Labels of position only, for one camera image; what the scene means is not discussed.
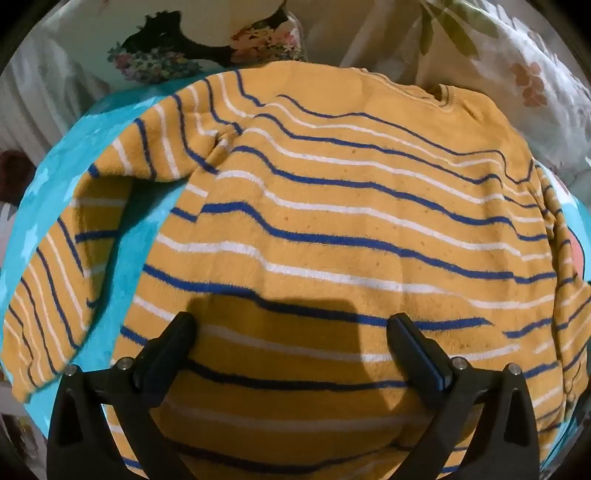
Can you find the white leaf printed pillow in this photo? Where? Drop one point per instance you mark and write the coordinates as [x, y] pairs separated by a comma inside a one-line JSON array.
[[531, 78]]

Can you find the dark red cloth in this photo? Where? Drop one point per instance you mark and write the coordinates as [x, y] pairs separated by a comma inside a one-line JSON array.
[[16, 175]]

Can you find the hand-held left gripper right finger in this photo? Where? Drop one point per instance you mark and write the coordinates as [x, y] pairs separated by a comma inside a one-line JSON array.
[[419, 354]]

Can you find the yellow striped sweater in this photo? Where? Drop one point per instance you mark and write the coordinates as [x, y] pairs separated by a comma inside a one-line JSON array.
[[346, 230]]

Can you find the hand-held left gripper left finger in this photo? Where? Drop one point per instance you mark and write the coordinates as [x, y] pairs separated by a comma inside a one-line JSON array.
[[179, 342]]

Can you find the beige pleated curtain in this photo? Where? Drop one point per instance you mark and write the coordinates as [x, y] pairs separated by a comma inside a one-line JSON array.
[[51, 92]]

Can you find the beige cloth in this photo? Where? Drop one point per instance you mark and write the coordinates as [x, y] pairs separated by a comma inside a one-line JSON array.
[[364, 37]]

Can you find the turquoise star printed blanket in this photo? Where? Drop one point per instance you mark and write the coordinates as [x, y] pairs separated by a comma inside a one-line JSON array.
[[69, 152]]

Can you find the floral printed cloth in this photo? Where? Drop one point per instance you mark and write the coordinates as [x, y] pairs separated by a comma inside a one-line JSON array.
[[152, 60]]

